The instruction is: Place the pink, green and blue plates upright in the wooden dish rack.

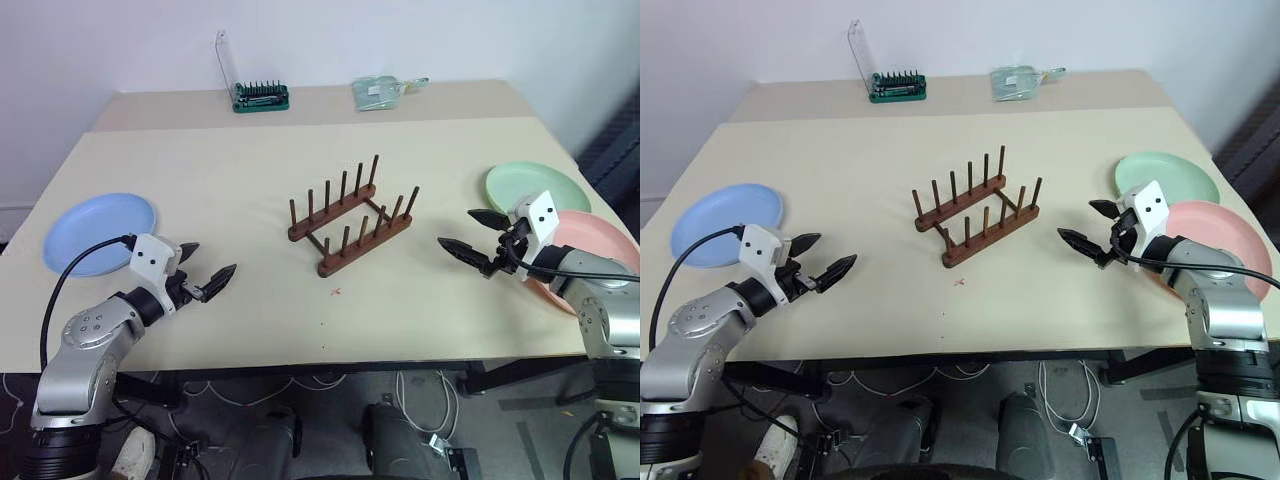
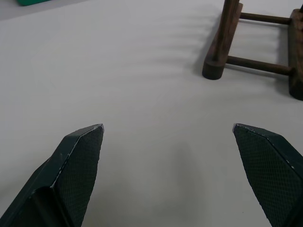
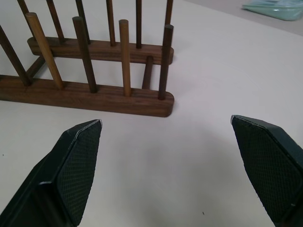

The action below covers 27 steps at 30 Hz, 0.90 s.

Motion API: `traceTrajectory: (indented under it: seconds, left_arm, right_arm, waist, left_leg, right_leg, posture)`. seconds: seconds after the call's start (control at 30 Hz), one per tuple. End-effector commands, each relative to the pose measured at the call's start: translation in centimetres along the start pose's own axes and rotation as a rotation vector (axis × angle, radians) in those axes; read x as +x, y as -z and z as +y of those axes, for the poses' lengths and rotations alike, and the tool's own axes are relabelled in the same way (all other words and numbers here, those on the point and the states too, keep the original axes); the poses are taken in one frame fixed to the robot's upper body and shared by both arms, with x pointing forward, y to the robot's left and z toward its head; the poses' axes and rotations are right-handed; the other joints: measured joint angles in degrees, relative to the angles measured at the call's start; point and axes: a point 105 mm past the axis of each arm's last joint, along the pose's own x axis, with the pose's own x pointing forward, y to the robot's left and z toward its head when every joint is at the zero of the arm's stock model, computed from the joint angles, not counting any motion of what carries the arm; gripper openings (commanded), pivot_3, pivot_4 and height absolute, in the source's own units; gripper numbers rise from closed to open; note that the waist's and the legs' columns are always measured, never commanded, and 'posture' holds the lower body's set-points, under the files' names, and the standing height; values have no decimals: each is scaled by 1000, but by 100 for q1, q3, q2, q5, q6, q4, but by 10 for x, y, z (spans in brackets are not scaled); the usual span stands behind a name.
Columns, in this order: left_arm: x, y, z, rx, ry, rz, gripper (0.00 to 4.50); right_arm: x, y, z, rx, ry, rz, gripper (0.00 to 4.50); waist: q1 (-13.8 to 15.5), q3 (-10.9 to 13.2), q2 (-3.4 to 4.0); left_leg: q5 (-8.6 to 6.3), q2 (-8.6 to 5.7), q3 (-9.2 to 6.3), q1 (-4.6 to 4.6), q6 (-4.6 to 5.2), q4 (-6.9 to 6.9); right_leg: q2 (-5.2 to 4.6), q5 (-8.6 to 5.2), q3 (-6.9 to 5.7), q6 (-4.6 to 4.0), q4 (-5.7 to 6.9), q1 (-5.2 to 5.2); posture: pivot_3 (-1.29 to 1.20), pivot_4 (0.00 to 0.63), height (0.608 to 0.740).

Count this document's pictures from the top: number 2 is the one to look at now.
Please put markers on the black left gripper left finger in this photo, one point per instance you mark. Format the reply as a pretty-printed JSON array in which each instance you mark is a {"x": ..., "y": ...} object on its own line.
[{"x": 68, "y": 179}]

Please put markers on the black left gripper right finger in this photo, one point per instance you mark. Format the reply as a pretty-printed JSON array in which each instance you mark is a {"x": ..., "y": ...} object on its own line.
[{"x": 272, "y": 175}]

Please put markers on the dark wooden rack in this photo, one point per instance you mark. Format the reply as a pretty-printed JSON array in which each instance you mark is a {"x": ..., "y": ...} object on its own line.
[{"x": 225, "y": 45}]

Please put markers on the green object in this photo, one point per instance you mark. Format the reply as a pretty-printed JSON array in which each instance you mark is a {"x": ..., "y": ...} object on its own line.
[{"x": 30, "y": 2}]

